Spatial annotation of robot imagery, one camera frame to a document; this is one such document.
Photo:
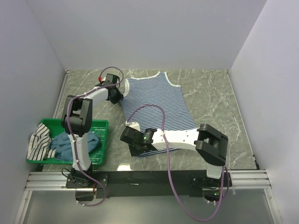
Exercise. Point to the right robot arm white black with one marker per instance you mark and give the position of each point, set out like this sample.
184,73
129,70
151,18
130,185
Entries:
210,143

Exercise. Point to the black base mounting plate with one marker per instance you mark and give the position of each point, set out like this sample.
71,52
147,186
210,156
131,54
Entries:
193,183

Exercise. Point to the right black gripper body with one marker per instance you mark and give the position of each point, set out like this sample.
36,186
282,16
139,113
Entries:
135,150

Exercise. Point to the plain blue tank top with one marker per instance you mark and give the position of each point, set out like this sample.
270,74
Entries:
60,147

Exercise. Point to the black white striped tank top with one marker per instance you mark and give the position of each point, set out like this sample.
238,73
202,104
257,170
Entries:
39,143

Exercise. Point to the blue white striped tank top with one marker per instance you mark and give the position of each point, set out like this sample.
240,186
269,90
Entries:
154,101

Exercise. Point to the aluminium rail frame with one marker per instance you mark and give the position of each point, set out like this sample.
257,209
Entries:
55,181

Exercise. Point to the green plastic basket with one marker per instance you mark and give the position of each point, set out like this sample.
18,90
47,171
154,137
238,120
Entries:
99,127

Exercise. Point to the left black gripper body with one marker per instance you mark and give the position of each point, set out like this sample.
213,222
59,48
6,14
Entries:
117,96

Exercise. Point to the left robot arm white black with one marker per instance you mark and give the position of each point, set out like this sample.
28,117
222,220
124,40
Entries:
77,121

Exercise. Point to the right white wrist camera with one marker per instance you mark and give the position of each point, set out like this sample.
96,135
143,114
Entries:
133,125

